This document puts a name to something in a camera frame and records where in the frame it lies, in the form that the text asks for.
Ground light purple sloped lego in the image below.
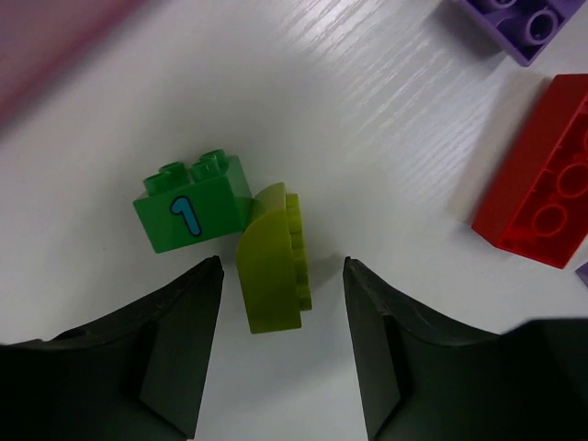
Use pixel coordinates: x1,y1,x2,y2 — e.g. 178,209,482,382
575,263,588,287

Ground red rectangular lego brick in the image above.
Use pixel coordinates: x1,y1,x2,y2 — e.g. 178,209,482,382
471,73,587,268

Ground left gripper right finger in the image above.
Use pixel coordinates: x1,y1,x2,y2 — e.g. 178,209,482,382
343,258,587,440

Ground dark green lego number one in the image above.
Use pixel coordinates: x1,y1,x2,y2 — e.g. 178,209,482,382
133,149,253,254

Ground purple rectangular lego brick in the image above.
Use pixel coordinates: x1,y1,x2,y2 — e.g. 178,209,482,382
455,0,584,67

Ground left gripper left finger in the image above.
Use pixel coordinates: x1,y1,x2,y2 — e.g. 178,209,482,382
1,256,224,440

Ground lime green curved lego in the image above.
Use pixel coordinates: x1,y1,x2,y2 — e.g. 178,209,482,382
236,183,312,334

